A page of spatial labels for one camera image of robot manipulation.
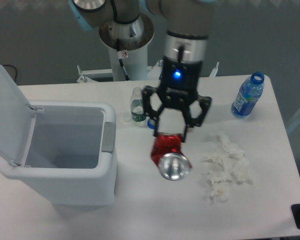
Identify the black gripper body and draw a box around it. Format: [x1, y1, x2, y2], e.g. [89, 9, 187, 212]
[156, 56, 203, 111]

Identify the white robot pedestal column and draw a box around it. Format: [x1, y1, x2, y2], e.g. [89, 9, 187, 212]
[98, 13, 154, 82]

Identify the white trash can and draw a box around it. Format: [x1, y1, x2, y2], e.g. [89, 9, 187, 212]
[0, 100, 118, 207]

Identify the white pedestal base frame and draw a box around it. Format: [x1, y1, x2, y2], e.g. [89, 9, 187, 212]
[76, 59, 220, 84]

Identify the clear plastic bottle green label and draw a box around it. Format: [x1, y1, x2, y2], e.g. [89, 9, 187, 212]
[130, 87, 146, 127]

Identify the crushed red soda can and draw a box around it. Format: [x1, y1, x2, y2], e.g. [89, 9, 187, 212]
[150, 133, 193, 181]

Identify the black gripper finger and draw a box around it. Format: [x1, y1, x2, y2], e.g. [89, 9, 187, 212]
[181, 95, 212, 143]
[141, 85, 166, 137]

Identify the black cable on pedestal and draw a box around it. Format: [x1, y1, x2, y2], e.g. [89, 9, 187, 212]
[116, 38, 130, 82]

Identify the blue bottle cap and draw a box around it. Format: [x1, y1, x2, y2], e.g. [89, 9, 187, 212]
[147, 118, 156, 130]

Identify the blue plastic bottle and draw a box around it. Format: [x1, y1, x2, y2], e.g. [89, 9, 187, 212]
[231, 71, 265, 119]

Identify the crumpled white tissue paper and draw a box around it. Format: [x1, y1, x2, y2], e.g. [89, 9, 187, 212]
[201, 131, 253, 204]

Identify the white bottle cap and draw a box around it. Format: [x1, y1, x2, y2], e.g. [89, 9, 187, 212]
[122, 114, 132, 122]

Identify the white trash can lid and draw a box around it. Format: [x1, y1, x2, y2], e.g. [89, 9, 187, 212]
[0, 65, 44, 167]

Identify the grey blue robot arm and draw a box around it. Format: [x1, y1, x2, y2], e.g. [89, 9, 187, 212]
[68, 0, 215, 129]

